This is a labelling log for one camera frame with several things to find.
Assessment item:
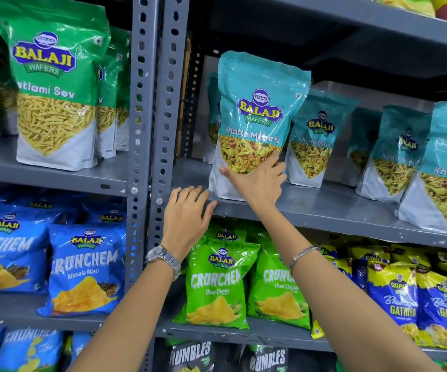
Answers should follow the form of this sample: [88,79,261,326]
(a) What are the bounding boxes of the person's left hand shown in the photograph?
[161,185,218,262]

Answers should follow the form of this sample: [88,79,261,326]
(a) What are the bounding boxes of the person's right hand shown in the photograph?
[219,150,288,210]

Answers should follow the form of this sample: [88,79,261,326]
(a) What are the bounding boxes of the teal mix snack pouch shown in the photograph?
[208,50,312,201]

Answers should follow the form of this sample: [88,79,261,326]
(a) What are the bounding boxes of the person's left forearm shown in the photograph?
[68,259,176,372]

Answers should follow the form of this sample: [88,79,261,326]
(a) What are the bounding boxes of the person's right forearm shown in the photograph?
[260,207,441,372]

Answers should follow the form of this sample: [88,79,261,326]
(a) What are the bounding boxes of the green chip packet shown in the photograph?
[172,238,261,330]
[247,239,311,330]
[203,222,248,245]

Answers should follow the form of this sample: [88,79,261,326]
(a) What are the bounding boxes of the silver wristwatch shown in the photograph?
[145,245,182,281]

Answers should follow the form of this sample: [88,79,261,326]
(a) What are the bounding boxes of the grey metal shelving rack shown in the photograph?
[147,0,447,372]
[0,0,160,372]

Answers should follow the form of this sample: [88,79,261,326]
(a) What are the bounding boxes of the silver bangle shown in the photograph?
[288,246,321,276]

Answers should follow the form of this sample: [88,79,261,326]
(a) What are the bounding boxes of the stack of blue chip packets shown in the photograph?
[0,190,127,317]

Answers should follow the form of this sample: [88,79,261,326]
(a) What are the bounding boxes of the black snack packet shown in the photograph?
[167,340,217,372]
[240,344,290,372]

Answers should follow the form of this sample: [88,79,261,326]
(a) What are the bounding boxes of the row of teal packets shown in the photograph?
[203,71,447,234]

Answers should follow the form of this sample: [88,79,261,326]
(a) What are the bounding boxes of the stack of yellow blue packets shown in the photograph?
[310,237,447,354]

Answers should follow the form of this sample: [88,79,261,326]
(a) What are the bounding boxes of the yellow snack packet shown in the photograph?
[376,0,436,18]

